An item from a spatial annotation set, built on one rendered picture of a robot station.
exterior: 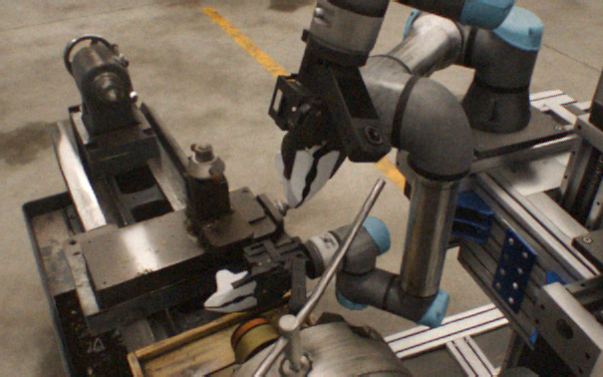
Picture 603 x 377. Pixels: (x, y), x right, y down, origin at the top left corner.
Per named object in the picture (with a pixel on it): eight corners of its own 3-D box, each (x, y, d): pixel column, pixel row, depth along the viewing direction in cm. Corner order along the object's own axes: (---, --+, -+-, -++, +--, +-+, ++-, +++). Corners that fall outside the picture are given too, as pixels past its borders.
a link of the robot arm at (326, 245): (342, 278, 111) (344, 246, 106) (320, 287, 109) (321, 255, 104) (322, 252, 116) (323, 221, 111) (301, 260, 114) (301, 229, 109)
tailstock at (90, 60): (162, 159, 173) (147, 65, 155) (94, 178, 165) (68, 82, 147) (134, 112, 194) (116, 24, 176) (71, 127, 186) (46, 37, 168)
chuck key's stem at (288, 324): (301, 390, 73) (290, 332, 66) (286, 382, 74) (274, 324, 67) (311, 376, 75) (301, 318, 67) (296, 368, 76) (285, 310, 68)
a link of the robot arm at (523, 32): (525, 93, 121) (542, 28, 113) (459, 79, 126) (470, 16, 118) (537, 69, 129) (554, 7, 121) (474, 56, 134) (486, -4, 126)
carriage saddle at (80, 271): (296, 260, 139) (295, 241, 135) (92, 339, 121) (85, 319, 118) (243, 191, 160) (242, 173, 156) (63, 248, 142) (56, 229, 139)
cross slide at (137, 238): (290, 237, 137) (290, 222, 134) (100, 306, 120) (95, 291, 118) (259, 197, 148) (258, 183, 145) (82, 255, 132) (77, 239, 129)
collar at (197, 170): (231, 173, 123) (230, 161, 122) (194, 184, 120) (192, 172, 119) (216, 154, 129) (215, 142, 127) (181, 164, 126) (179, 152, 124)
